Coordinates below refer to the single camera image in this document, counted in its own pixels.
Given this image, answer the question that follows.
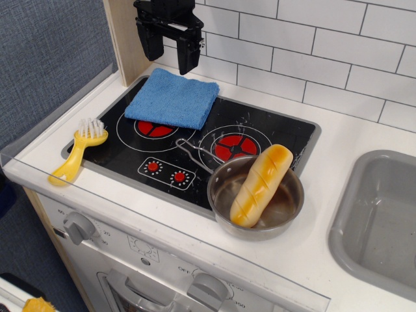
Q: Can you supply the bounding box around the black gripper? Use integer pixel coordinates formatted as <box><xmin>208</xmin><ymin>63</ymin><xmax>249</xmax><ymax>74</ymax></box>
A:
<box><xmin>133</xmin><ymin>1</ymin><xmax>204</xmax><ymax>75</ymax></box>

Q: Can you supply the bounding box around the yellow black object bottom left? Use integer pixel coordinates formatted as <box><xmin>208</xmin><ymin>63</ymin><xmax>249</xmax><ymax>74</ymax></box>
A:
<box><xmin>1</xmin><ymin>299</ymin><xmax>57</xmax><ymax>312</ymax></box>

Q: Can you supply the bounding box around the grey left oven knob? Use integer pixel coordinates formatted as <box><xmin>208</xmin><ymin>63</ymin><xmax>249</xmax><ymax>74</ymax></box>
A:
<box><xmin>63</xmin><ymin>212</ymin><xmax>96</xmax><ymax>246</ymax></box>

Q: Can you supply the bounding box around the wooden side post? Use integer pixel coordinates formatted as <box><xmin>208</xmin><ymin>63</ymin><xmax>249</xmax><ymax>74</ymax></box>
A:
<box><xmin>103</xmin><ymin>0</ymin><xmax>152</xmax><ymax>87</ymax></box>

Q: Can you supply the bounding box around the grey oven knob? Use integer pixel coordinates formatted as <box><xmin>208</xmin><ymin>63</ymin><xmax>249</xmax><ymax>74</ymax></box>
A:
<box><xmin>187</xmin><ymin>273</ymin><xmax>229</xmax><ymax>311</ymax></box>
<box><xmin>63</xmin><ymin>212</ymin><xmax>96</xmax><ymax>246</ymax></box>

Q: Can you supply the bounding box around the white toy oven front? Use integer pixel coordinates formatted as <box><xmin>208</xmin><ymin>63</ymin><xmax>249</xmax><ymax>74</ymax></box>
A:
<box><xmin>27</xmin><ymin>192</ymin><xmax>303</xmax><ymax>311</ymax></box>

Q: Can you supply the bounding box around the grey sink basin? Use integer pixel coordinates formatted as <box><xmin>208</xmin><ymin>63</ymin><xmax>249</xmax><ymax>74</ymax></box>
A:
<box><xmin>329</xmin><ymin>150</ymin><xmax>415</xmax><ymax>301</ymax></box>

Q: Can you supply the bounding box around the black toy stovetop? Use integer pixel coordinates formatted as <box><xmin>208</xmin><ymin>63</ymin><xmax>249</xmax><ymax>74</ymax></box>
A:
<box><xmin>61</xmin><ymin>75</ymin><xmax>322</xmax><ymax>222</ymax></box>

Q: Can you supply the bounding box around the stainless steel pot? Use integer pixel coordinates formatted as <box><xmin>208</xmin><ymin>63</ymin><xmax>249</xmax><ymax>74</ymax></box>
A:
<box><xmin>175</xmin><ymin>137</ymin><xmax>306</xmax><ymax>242</ymax></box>

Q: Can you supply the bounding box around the grey right oven knob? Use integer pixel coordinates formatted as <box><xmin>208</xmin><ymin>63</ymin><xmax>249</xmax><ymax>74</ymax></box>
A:
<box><xmin>187</xmin><ymin>273</ymin><xmax>229</xmax><ymax>311</ymax></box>

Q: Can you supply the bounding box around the yellow dish brush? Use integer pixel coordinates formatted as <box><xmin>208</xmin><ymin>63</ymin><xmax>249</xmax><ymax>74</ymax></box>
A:
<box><xmin>48</xmin><ymin>118</ymin><xmax>109</xmax><ymax>186</ymax></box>

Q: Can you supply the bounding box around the blue folded cloth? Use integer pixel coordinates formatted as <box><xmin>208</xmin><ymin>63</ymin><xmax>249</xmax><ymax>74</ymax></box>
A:
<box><xmin>125</xmin><ymin>68</ymin><xmax>220</xmax><ymax>130</ymax></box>

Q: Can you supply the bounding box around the toy bread loaf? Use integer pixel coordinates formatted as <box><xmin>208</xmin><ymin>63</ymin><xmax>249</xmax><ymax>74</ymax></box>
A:
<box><xmin>229</xmin><ymin>144</ymin><xmax>293</xmax><ymax>228</ymax></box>

